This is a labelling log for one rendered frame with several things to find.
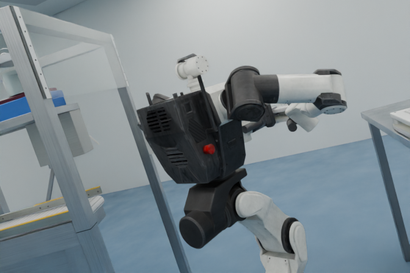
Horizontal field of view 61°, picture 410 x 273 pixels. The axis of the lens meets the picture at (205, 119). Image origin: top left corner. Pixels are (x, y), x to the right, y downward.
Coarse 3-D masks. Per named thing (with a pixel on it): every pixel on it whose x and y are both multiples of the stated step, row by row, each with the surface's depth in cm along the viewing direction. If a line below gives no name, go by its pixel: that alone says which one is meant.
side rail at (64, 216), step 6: (54, 216) 136; (60, 216) 136; (66, 216) 136; (30, 222) 138; (36, 222) 137; (42, 222) 137; (48, 222) 137; (54, 222) 137; (12, 228) 139; (18, 228) 138; (24, 228) 138; (30, 228) 138; (36, 228) 138; (0, 234) 139; (6, 234) 139; (12, 234) 139
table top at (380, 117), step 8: (392, 104) 183; (400, 104) 178; (408, 104) 173; (368, 112) 183; (376, 112) 177; (384, 112) 172; (368, 120) 176; (376, 120) 162; (384, 120) 158; (392, 120) 154; (384, 128) 150; (392, 128) 143; (392, 136) 142; (400, 136) 131; (408, 144) 125
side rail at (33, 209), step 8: (88, 192) 163; (96, 192) 162; (56, 200) 165; (64, 200) 164; (24, 208) 167; (32, 208) 166; (40, 208) 166; (0, 216) 168; (8, 216) 168; (16, 216) 168
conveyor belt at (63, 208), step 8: (96, 200) 157; (56, 208) 162; (64, 208) 158; (96, 208) 154; (24, 216) 167; (32, 216) 162; (40, 216) 157; (0, 224) 166; (8, 224) 161; (16, 224) 156; (56, 224) 139; (24, 232) 140; (0, 240) 142
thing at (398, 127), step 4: (396, 124) 137; (400, 124) 136; (404, 124) 134; (396, 128) 137; (400, 128) 132; (404, 128) 130; (408, 128) 128; (400, 132) 133; (404, 132) 129; (408, 132) 124; (408, 136) 125
